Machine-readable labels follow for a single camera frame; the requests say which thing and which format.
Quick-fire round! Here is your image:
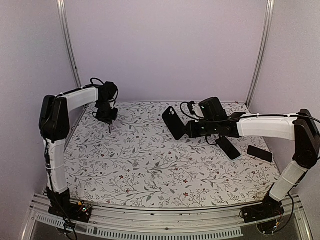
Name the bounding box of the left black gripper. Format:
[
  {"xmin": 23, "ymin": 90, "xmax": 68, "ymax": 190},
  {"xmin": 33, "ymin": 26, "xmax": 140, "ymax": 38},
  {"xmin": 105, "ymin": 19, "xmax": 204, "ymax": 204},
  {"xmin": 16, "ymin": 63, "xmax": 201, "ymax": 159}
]
[{"xmin": 96, "ymin": 99, "xmax": 119, "ymax": 124}]

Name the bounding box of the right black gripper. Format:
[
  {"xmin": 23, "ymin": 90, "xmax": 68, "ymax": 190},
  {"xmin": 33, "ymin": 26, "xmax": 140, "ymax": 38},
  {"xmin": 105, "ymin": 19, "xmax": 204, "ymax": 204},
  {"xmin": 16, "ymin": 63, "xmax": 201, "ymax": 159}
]
[{"xmin": 183, "ymin": 119, "xmax": 219, "ymax": 138}]

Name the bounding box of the black phone case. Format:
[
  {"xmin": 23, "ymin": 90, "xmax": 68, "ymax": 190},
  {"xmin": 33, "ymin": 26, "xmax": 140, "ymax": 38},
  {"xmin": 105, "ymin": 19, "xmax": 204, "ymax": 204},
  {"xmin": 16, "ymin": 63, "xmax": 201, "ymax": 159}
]
[{"xmin": 162, "ymin": 106, "xmax": 187, "ymax": 141}]

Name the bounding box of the phone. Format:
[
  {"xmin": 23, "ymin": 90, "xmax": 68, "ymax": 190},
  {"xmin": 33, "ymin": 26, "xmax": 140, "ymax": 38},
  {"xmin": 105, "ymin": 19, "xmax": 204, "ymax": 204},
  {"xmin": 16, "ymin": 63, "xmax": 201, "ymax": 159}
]
[{"xmin": 215, "ymin": 137, "xmax": 241, "ymax": 161}]

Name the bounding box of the black smartphone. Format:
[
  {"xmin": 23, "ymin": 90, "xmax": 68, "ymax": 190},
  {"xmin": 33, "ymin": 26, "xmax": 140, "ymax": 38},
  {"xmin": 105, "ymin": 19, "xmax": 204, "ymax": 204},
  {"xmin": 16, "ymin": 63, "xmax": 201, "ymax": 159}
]
[{"xmin": 246, "ymin": 145, "xmax": 273, "ymax": 163}]

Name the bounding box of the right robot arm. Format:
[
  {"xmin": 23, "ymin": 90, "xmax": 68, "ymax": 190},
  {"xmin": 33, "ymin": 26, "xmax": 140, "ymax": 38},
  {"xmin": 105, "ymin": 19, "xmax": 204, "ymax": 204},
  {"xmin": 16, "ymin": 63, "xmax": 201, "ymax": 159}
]
[{"xmin": 186, "ymin": 97, "xmax": 320, "ymax": 218}]

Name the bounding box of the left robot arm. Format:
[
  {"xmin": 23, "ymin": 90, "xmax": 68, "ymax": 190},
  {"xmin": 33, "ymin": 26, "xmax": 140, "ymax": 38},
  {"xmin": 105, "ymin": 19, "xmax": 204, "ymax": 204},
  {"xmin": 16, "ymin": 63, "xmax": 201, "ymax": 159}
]
[{"xmin": 39, "ymin": 77, "xmax": 119, "ymax": 217}]

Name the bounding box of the floral patterned table mat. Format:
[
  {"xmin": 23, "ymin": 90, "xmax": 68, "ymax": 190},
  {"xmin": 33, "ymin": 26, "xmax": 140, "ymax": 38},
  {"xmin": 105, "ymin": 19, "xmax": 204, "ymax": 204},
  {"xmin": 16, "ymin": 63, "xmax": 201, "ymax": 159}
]
[{"xmin": 63, "ymin": 102, "xmax": 280, "ymax": 208}]

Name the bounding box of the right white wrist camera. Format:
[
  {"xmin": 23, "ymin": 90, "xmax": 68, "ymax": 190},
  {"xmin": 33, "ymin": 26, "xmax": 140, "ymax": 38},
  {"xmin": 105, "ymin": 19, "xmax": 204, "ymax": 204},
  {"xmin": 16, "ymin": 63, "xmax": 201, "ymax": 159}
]
[{"xmin": 187, "ymin": 100, "xmax": 200, "ymax": 119}]

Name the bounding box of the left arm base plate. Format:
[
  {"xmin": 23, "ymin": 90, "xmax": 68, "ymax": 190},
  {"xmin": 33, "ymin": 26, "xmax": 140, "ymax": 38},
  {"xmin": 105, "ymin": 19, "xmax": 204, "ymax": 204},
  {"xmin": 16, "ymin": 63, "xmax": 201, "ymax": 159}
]
[{"xmin": 48, "ymin": 201, "xmax": 93, "ymax": 223}]

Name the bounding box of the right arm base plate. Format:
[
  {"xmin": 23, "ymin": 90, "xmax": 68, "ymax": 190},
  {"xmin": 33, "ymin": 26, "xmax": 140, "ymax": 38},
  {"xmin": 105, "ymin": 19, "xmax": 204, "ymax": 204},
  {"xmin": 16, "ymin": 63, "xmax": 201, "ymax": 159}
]
[{"xmin": 239, "ymin": 203, "xmax": 285, "ymax": 235}]

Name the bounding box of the front aluminium rail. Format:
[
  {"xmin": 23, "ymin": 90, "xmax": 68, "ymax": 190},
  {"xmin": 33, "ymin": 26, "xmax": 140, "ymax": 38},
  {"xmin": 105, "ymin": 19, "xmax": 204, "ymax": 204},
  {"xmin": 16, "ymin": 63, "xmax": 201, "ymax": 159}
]
[{"xmin": 21, "ymin": 194, "xmax": 313, "ymax": 240}]

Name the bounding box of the left aluminium frame post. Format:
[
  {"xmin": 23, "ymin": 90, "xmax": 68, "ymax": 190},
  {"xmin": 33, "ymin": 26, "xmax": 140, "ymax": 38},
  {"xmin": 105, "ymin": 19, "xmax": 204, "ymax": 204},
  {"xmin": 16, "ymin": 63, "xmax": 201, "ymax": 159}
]
[{"xmin": 56, "ymin": 0, "xmax": 82, "ymax": 88}]

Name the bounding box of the aluminium frame post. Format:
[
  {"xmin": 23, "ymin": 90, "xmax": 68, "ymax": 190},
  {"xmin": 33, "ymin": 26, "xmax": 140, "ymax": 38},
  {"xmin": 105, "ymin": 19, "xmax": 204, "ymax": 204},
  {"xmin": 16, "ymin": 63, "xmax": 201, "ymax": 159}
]
[
  {"xmin": 56, "ymin": 0, "xmax": 82, "ymax": 88},
  {"xmin": 245, "ymin": 0, "xmax": 275, "ymax": 108}
]

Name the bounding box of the right aluminium frame post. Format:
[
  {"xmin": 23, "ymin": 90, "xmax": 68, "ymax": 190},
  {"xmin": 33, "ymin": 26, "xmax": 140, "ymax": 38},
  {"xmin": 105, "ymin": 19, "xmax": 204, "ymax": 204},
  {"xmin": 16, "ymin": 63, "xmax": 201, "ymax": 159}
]
[{"xmin": 245, "ymin": 0, "xmax": 275, "ymax": 108}]

